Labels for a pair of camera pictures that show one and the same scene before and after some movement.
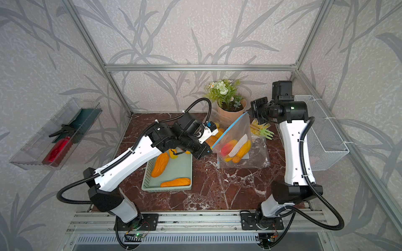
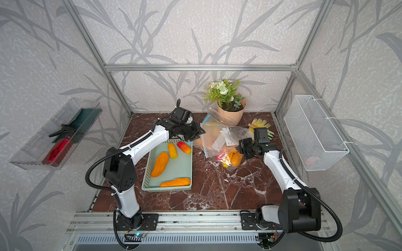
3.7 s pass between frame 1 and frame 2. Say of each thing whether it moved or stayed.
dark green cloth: stayed
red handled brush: stayed
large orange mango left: stayed
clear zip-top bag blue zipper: moved
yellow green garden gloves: stayed
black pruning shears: stayed
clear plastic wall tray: stayed
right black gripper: moved
